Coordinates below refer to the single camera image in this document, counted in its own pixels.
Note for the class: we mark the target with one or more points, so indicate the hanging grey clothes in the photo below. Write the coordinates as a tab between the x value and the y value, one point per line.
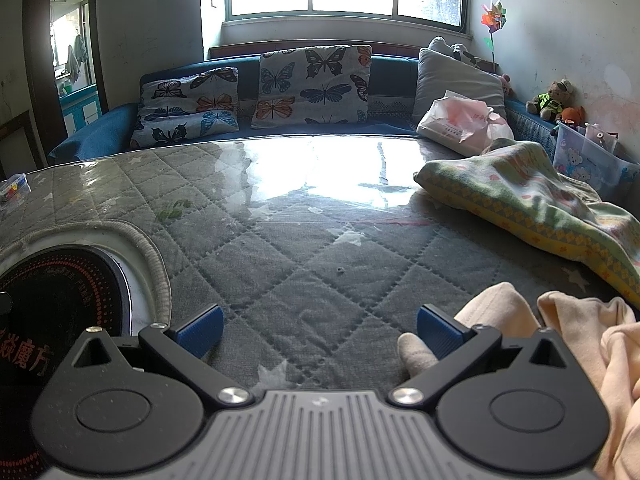
77	57

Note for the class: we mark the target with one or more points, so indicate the blue sofa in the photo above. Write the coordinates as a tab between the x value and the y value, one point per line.
390	75

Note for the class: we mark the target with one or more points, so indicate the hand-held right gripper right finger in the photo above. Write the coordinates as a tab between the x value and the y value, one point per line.
440	335

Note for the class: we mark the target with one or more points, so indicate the colourful pinwheel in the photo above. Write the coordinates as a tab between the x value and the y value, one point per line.
494	17

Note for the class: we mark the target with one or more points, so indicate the butterfly print pillow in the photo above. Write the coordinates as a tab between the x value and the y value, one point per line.
310	85
185	95

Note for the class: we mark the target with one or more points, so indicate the cream long-sleeve top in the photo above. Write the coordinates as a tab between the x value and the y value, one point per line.
575	320

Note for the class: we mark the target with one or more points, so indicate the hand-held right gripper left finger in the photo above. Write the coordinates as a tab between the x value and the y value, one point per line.
200	332

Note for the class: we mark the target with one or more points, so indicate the dark wooden door frame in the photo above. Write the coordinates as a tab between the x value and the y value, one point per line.
37	60

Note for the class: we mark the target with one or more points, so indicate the grey pillow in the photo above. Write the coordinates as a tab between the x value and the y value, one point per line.
450	72

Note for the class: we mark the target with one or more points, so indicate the small clear plastic box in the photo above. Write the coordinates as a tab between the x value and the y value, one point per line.
12	190

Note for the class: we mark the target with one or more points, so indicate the round black induction cooker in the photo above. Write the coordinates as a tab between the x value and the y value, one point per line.
50	300

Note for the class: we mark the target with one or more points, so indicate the black white plush toy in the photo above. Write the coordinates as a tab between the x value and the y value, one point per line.
462	52

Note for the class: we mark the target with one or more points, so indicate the orange toy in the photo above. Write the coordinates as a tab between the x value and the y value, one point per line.
575	114

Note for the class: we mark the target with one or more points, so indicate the clear plastic storage box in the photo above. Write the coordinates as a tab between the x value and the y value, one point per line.
585	160

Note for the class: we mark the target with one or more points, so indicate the green yellow patterned blanket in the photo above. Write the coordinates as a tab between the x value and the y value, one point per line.
525	195

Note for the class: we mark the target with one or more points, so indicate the brown teddy bear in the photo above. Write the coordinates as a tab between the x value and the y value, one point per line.
552	97

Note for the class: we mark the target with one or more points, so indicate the pink white plastic bag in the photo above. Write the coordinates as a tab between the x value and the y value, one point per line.
455	125

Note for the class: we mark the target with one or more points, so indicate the dark wooden framed panel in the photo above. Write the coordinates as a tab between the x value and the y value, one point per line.
12	147

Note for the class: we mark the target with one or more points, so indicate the blue cabinet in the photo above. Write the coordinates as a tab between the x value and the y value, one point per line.
82	110

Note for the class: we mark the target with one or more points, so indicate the pink plush toy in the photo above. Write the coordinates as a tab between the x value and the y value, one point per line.
505	85

